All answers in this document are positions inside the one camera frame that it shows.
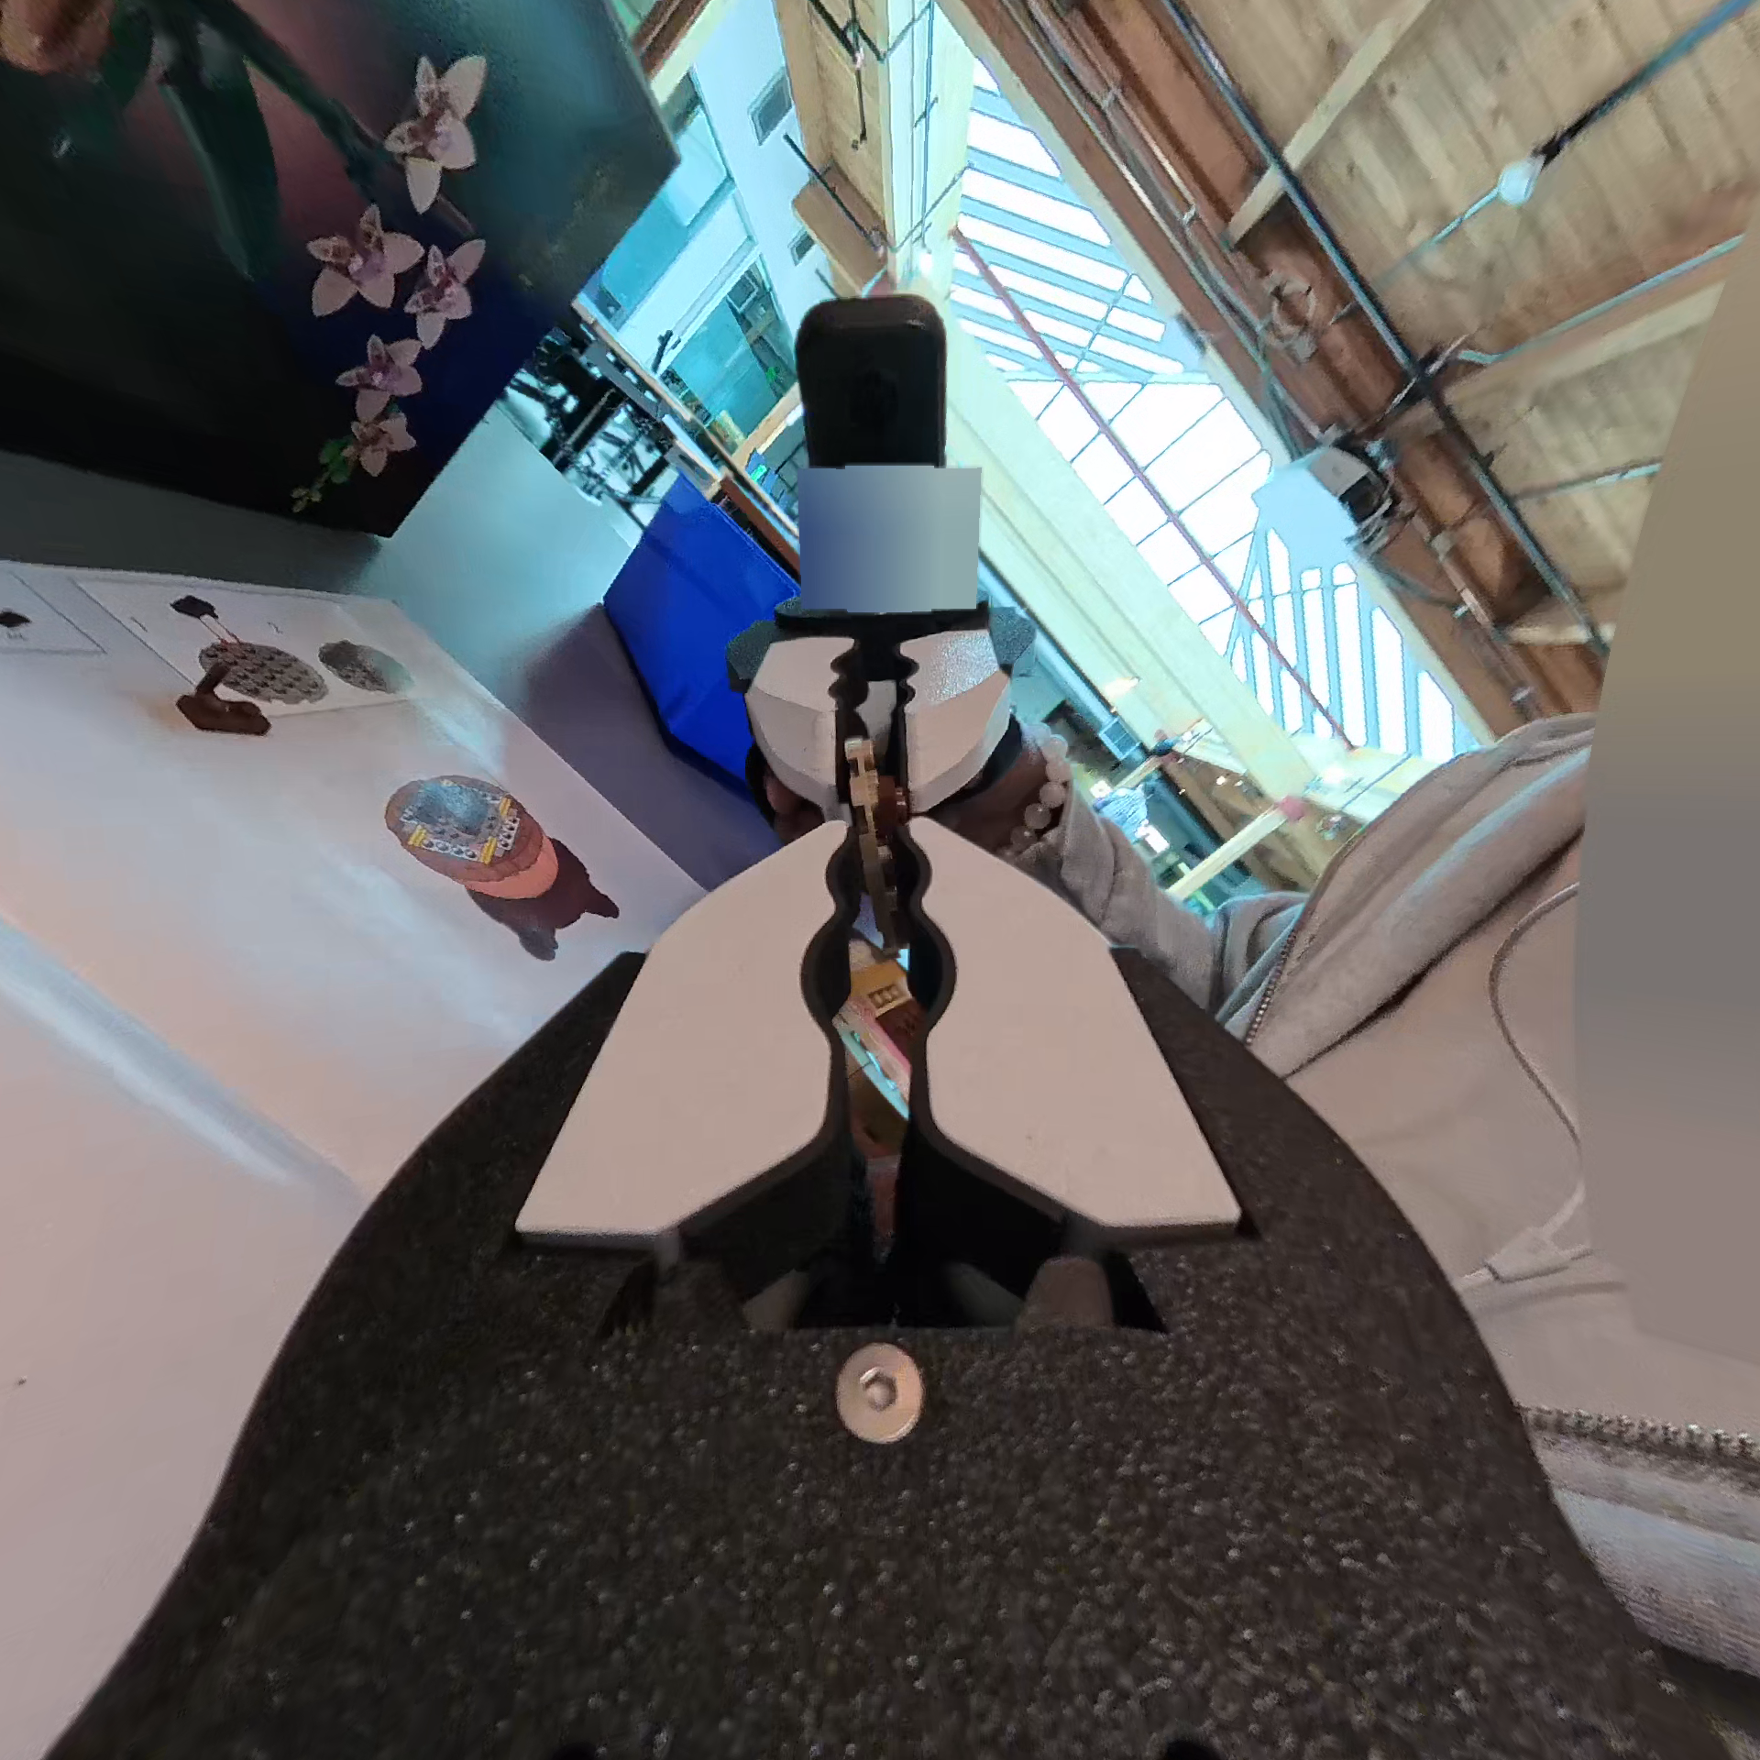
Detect white instruction booklet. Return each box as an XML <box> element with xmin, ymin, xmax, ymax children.
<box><xmin>0</xmin><ymin>558</ymin><xmax>713</xmax><ymax>1760</ymax></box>

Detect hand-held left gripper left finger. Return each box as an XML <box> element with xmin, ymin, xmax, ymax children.
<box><xmin>518</xmin><ymin>820</ymin><xmax>868</xmax><ymax>1260</ymax></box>

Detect background office desks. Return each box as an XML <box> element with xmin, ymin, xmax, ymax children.
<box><xmin>510</xmin><ymin>261</ymin><xmax>829</xmax><ymax>566</ymax></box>

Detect small brown brick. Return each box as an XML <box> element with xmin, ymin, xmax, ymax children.
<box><xmin>174</xmin><ymin>662</ymin><xmax>277</xmax><ymax>742</ymax></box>

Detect white ceiling projector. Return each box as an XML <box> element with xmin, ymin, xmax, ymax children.
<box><xmin>1251</xmin><ymin>445</ymin><xmax>1392</xmax><ymax>568</ymax></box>

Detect white bead bracelet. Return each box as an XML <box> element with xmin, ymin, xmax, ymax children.
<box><xmin>1013</xmin><ymin>742</ymin><xmax>1081</xmax><ymax>861</ymax></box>

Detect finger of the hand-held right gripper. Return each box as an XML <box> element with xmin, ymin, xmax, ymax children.
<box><xmin>748</xmin><ymin>639</ymin><xmax>866</xmax><ymax>829</ymax></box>
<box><xmin>885</xmin><ymin>639</ymin><xmax>1028</xmax><ymax>820</ymax></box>

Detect black flower print box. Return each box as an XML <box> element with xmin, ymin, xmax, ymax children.
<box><xmin>0</xmin><ymin>0</ymin><xmax>685</xmax><ymax>541</ymax></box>

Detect brick pot model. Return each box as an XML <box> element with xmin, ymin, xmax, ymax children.
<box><xmin>836</xmin><ymin>952</ymin><xmax>925</xmax><ymax>1135</ymax></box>

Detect tan round plate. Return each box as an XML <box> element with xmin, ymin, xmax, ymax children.
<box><xmin>841</xmin><ymin>728</ymin><xmax>917</xmax><ymax>952</ymax></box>

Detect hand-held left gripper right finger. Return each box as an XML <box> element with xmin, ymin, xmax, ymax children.
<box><xmin>896</xmin><ymin>820</ymin><xmax>1245</xmax><ymax>1268</ymax></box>

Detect blue plastic bin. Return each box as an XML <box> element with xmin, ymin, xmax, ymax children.
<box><xmin>602</xmin><ymin>478</ymin><xmax>829</xmax><ymax>804</ymax></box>

